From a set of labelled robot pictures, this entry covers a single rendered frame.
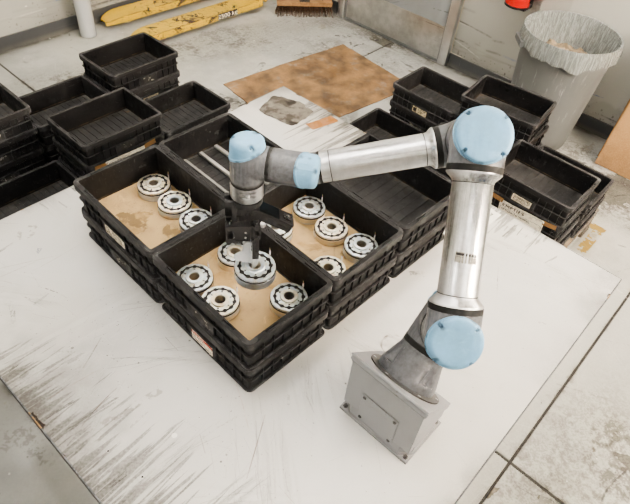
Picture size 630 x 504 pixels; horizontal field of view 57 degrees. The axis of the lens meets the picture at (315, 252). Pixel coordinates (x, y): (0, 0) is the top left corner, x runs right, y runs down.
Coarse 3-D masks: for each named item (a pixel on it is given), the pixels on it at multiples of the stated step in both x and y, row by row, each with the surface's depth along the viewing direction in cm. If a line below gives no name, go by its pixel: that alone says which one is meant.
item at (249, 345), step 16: (208, 224) 162; (176, 240) 157; (272, 240) 160; (320, 272) 153; (192, 288) 146; (208, 304) 143; (304, 304) 145; (224, 320) 140; (288, 320) 142; (240, 336) 137; (256, 336) 137
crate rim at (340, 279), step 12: (264, 192) 174; (348, 192) 177; (360, 204) 173; (396, 228) 167; (396, 240) 165; (300, 252) 157; (372, 252) 160; (312, 264) 155; (360, 264) 156; (348, 276) 154
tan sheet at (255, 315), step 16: (208, 256) 167; (176, 272) 162; (224, 272) 163; (240, 288) 160; (272, 288) 161; (240, 304) 156; (256, 304) 156; (240, 320) 152; (256, 320) 153; (272, 320) 153
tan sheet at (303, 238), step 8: (288, 208) 184; (296, 224) 180; (296, 232) 177; (304, 232) 177; (312, 232) 178; (352, 232) 179; (296, 240) 175; (304, 240) 175; (312, 240) 175; (304, 248) 173; (312, 248) 173; (320, 248) 173; (328, 248) 173; (336, 248) 174; (312, 256) 170; (336, 256) 171; (344, 256) 172; (344, 264) 169; (352, 264) 170
